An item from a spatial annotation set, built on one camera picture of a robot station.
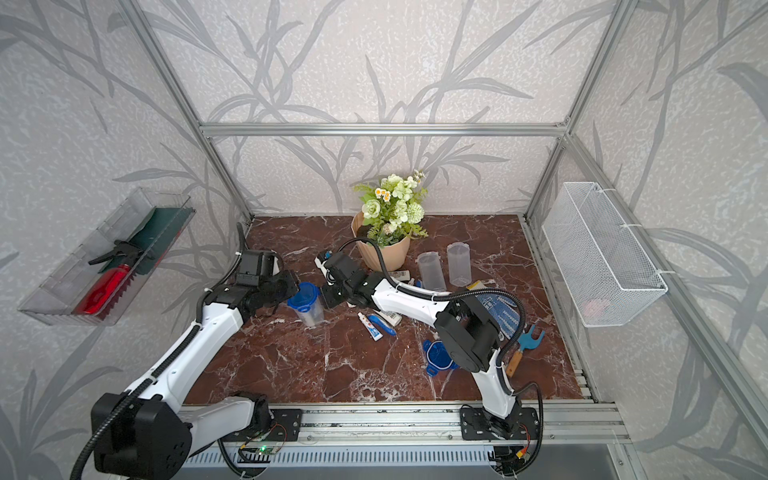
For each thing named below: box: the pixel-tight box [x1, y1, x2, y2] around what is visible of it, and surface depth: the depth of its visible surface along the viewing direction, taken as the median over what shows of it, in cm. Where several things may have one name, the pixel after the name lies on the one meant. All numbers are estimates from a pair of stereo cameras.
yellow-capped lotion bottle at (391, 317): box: [373, 309, 403, 327], surface depth 93 cm
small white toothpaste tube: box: [357, 312, 384, 342], surface depth 91 cm
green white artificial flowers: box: [354, 170, 429, 246], surface depth 87 cm
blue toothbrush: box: [368, 314, 397, 336], surface depth 93 cm
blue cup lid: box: [424, 339, 459, 377], surface depth 86 cm
